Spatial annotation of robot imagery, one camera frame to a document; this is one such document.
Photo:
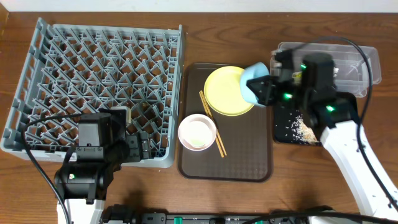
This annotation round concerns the leftover rice food waste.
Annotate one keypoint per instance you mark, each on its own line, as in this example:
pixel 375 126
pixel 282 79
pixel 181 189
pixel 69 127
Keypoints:
pixel 303 133

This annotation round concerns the grey plastic dishwasher rack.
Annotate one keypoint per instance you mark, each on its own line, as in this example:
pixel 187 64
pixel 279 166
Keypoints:
pixel 71 69

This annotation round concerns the light blue bowl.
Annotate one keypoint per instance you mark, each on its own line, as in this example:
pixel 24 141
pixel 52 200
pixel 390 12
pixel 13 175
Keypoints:
pixel 254 71

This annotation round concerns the black tray bin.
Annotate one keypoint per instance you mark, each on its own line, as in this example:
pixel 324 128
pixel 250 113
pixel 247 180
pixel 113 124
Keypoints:
pixel 283 124

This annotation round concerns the yellow round plate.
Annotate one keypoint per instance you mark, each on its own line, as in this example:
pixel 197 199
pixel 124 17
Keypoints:
pixel 222 91

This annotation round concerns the green orange snack wrapper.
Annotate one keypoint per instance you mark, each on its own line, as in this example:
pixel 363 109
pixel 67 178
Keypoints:
pixel 297 76

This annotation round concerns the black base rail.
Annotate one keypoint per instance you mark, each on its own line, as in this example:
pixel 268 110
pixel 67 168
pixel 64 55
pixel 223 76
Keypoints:
pixel 199 218

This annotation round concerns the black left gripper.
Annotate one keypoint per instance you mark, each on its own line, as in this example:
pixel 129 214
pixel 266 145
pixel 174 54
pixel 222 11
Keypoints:
pixel 143 145

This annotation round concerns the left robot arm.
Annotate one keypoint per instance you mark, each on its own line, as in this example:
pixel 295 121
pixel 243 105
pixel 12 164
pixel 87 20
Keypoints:
pixel 88 169

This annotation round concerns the pink bowl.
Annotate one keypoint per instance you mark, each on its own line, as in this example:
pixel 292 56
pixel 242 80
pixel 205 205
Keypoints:
pixel 181 132

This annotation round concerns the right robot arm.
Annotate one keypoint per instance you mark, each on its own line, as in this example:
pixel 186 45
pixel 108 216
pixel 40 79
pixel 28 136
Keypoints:
pixel 373 190

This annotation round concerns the white cup in pink bowl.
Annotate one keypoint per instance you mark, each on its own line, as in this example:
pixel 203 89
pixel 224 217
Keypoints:
pixel 197 134

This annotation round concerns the clear plastic bin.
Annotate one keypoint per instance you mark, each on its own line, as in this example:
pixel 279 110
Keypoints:
pixel 351 74

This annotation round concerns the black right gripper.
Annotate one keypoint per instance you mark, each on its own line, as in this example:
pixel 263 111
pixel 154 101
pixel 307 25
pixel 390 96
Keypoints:
pixel 268 98

